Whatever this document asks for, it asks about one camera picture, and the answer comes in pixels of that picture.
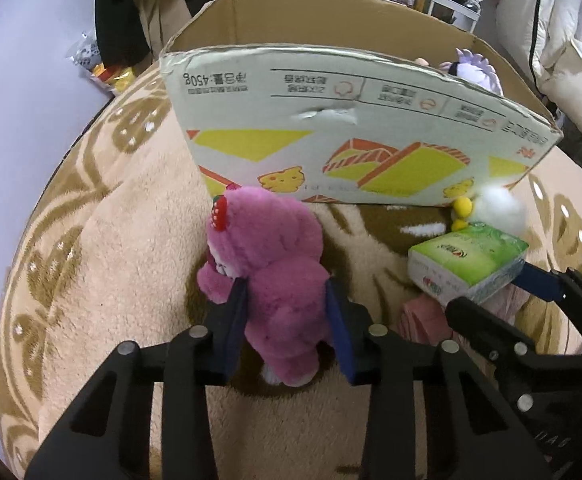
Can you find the pink plush roll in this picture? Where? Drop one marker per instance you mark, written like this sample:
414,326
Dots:
421,317

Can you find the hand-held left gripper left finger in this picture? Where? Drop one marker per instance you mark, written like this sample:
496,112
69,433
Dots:
233,330

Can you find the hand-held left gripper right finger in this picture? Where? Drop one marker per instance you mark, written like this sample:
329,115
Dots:
341,330

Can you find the beige coat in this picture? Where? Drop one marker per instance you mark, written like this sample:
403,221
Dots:
166,5

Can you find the green tissue pack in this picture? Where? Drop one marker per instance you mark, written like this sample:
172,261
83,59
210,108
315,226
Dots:
466,260

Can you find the purple-haired plush doll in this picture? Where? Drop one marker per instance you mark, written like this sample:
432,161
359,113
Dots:
471,67

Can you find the cream padded chair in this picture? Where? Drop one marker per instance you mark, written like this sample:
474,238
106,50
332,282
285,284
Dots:
561,35

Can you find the white fluffy plush toy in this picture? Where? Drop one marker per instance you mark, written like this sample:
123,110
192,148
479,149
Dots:
496,207

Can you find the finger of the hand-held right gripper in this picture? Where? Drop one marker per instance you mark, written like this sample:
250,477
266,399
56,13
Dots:
481,322
538,282

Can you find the plastic bag with yellow contents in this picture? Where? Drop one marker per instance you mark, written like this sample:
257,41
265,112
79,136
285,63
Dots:
91,55

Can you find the printed cardboard box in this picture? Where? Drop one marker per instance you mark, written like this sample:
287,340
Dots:
371,120

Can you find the pink plush bear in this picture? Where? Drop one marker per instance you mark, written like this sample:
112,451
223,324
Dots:
276,270

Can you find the white trolley cart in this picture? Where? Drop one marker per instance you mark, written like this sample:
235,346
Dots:
453,5

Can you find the black coat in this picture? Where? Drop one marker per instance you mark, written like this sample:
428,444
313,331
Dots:
118,10

